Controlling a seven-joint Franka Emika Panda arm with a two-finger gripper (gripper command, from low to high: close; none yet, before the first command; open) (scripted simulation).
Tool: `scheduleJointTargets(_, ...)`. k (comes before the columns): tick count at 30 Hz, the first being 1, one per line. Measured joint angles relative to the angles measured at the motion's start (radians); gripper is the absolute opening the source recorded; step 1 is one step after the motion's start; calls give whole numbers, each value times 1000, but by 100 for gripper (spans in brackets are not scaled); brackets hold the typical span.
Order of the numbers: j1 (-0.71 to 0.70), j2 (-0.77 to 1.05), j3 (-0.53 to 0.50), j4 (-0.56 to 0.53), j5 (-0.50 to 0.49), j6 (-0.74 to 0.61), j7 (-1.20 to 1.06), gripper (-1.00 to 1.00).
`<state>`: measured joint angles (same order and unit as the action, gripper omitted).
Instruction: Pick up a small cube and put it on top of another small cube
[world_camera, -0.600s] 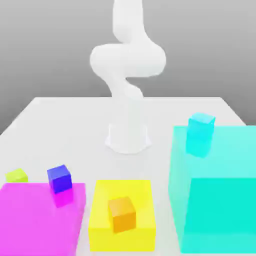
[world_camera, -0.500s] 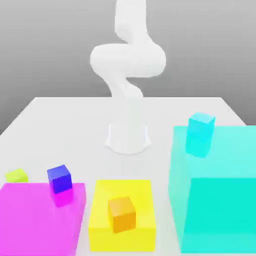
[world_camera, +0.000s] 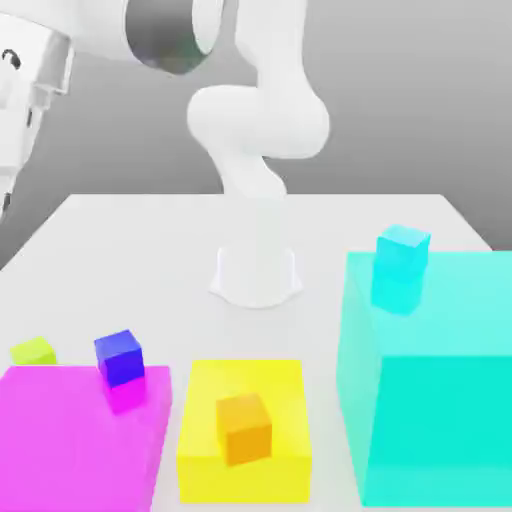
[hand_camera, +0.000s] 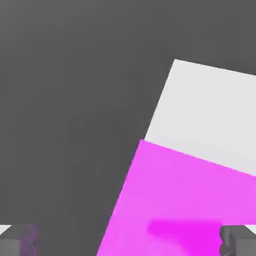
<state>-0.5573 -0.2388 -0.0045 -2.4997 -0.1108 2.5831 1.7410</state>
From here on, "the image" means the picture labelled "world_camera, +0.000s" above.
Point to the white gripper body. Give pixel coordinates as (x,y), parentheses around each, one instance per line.
(14,136)

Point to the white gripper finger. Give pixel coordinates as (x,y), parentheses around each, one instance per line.
(5,188)

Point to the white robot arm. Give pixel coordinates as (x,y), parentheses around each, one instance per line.
(260,120)

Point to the small yellow-green cube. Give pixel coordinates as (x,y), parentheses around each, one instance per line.
(34,352)

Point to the small orange cube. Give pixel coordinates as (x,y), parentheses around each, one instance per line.
(246,432)

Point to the small light blue cube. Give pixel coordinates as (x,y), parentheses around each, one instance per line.
(402,250)

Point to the small cyan cube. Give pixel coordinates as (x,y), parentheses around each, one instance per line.
(396,294)

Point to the large magenta box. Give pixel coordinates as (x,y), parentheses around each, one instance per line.
(68,440)

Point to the large yellow box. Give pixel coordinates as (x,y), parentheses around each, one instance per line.
(200,472)

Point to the large turquoise box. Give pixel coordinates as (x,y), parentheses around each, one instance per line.
(436,420)

